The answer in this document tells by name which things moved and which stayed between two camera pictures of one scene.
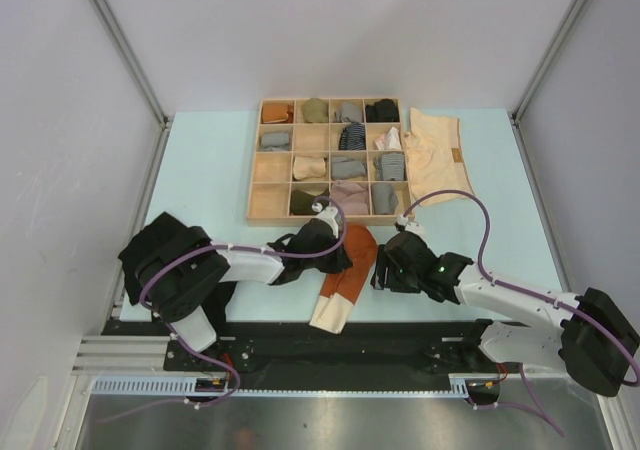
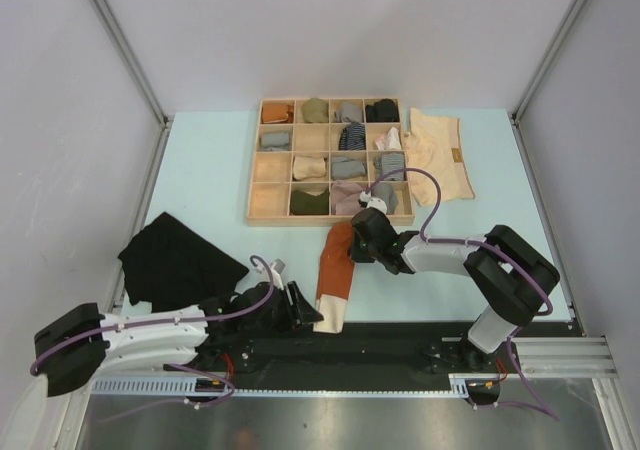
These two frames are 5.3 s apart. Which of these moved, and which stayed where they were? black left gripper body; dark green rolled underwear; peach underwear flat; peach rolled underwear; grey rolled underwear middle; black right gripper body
Moved: black left gripper body; black right gripper body
Stayed: peach rolled underwear; peach underwear flat; dark green rolled underwear; grey rolled underwear middle
